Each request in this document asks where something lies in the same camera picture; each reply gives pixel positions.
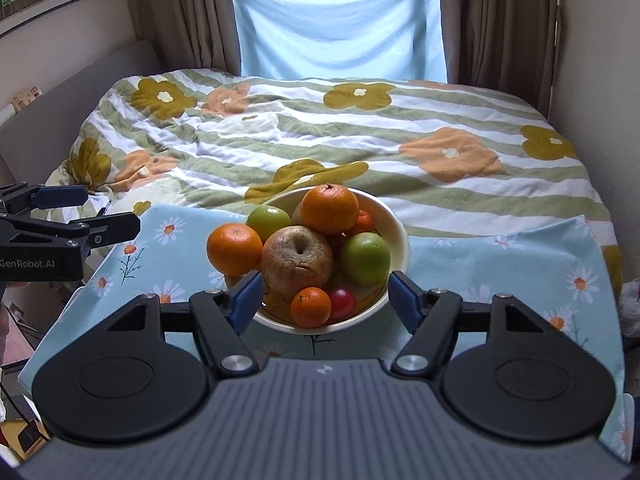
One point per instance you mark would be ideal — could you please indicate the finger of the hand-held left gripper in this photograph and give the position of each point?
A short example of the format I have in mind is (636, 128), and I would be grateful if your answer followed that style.
(117, 227)
(60, 196)

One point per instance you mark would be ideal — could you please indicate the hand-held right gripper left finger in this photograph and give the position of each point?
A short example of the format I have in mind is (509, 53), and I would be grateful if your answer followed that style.
(247, 302)

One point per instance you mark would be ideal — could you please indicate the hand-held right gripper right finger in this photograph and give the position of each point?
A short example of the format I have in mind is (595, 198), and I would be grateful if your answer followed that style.
(405, 302)

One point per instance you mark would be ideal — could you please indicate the orange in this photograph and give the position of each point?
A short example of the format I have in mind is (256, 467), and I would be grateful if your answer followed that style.
(235, 250)
(330, 210)

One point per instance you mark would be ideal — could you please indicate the cream bowl with yellow print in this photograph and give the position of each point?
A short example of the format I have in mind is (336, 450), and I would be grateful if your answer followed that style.
(396, 245)

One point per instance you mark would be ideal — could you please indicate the green apple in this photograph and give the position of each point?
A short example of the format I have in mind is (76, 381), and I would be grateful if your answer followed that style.
(267, 222)
(365, 260)

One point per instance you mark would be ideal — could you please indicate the wrinkled yellow apple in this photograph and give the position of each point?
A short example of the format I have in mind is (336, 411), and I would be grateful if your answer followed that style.
(295, 265)

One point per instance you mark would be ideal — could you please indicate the small red fruit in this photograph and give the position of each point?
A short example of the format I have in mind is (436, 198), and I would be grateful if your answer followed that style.
(344, 302)

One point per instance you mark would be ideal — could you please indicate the small tangerine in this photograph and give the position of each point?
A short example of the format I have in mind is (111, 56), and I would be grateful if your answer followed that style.
(311, 307)
(365, 221)

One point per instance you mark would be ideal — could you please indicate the grey headboard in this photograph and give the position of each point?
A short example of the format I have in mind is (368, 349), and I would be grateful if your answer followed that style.
(60, 105)

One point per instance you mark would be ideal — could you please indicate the light blue daisy tablecloth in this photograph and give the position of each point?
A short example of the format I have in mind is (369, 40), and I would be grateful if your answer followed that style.
(500, 270)

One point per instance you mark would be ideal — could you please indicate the small patterned box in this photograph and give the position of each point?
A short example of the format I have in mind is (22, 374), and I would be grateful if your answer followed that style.
(27, 99)

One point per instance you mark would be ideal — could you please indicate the yellow box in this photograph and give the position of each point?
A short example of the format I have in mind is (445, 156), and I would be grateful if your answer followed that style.
(10, 430)

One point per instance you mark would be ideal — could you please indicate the striped floral blanket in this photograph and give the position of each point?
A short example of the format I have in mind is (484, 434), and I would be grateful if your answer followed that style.
(350, 130)

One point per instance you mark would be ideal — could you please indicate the brown curtain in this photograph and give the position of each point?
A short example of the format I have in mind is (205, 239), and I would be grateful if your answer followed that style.
(500, 25)
(180, 15)

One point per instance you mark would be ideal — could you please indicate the white plastic bag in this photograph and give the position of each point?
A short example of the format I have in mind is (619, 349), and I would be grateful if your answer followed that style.
(631, 310)

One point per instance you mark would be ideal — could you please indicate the light blue window cloth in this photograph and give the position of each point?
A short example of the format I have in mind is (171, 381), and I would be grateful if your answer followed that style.
(340, 25)

